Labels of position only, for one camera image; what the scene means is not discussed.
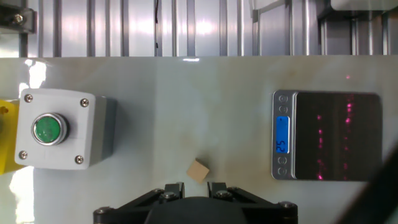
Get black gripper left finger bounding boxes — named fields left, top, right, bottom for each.
left=93, top=182, right=186, bottom=224

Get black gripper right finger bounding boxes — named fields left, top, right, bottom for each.
left=206, top=182, right=299, bottom=224

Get small wooden block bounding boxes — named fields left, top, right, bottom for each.
left=186, top=158, right=211, bottom=184

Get white box with green button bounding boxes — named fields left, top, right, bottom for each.
left=14, top=88, right=118, bottom=171

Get yellow box with green button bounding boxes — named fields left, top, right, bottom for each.
left=0, top=98, right=25, bottom=175

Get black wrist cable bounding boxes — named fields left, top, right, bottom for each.
left=335, top=146, right=398, bottom=224

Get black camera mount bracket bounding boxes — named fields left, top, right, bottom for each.
left=0, top=4, right=37, bottom=34

